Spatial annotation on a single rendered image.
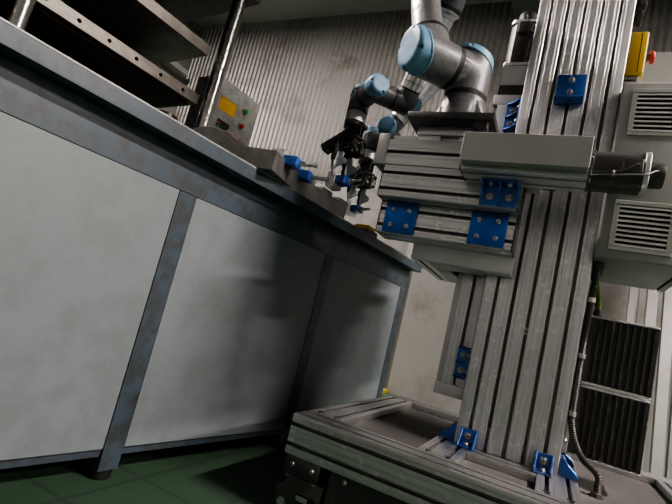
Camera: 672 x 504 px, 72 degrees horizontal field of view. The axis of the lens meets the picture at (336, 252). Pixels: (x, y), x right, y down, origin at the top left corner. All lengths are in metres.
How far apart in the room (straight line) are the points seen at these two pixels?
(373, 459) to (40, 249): 0.78
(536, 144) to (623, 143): 0.35
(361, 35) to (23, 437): 4.36
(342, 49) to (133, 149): 3.91
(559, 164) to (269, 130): 3.95
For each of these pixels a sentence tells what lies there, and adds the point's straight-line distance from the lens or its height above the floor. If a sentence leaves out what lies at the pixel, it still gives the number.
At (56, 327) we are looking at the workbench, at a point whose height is 0.32.
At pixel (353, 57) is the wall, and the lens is 4.75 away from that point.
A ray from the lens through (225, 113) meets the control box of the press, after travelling 2.45.
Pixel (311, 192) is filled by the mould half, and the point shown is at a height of 0.85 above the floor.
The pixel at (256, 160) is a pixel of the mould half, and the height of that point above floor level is 0.82.
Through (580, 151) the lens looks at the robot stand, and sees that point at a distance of 1.09.
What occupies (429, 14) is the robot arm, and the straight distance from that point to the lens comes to 1.44.
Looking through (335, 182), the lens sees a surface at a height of 0.92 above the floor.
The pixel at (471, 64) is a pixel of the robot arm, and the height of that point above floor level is 1.20.
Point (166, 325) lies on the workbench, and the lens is 1.19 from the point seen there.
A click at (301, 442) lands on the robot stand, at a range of 1.15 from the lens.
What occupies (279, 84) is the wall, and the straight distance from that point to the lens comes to 5.01.
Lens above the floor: 0.47
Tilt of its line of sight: 8 degrees up
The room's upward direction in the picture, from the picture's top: 14 degrees clockwise
